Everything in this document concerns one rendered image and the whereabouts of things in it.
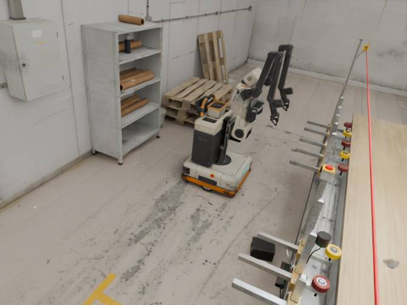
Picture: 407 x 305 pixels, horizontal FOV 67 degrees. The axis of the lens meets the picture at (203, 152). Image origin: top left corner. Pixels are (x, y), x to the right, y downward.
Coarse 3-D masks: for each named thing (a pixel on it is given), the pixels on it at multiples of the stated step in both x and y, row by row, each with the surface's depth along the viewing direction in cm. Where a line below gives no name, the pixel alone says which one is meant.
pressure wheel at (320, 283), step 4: (316, 276) 150; (320, 276) 150; (312, 280) 151; (316, 280) 148; (320, 280) 148; (324, 280) 149; (328, 280) 149; (312, 284) 149; (316, 284) 146; (320, 284) 146; (324, 284) 147; (328, 284) 147; (316, 288) 146; (320, 288) 145; (324, 288) 145; (328, 288) 145; (320, 292) 146; (324, 292) 146
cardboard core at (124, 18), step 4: (120, 16) 347; (124, 16) 346; (128, 16) 344; (132, 16) 343; (120, 20) 350; (124, 20) 347; (128, 20) 344; (132, 20) 342; (136, 20) 340; (140, 20) 339; (136, 24) 345; (140, 24) 341
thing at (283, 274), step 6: (240, 252) 164; (240, 258) 163; (246, 258) 161; (252, 258) 161; (252, 264) 161; (258, 264) 159; (264, 264) 159; (270, 264) 159; (264, 270) 159; (270, 270) 157; (276, 270) 157; (282, 270) 157; (282, 276) 155; (288, 276) 154; (306, 288) 152; (312, 288) 150; (318, 294) 150
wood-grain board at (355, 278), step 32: (352, 128) 318; (384, 128) 327; (352, 160) 258; (384, 160) 264; (352, 192) 217; (384, 192) 221; (352, 224) 188; (384, 224) 191; (352, 256) 165; (384, 256) 167; (352, 288) 147; (384, 288) 149
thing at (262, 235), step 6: (258, 234) 183; (264, 234) 183; (270, 240) 181; (276, 240) 180; (282, 240) 180; (282, 246) 179; (288, 246) 177; (294, 246) 177; (312, 258) 174; (318, 258) 172; (324, 258) 171; (330, 264) 170
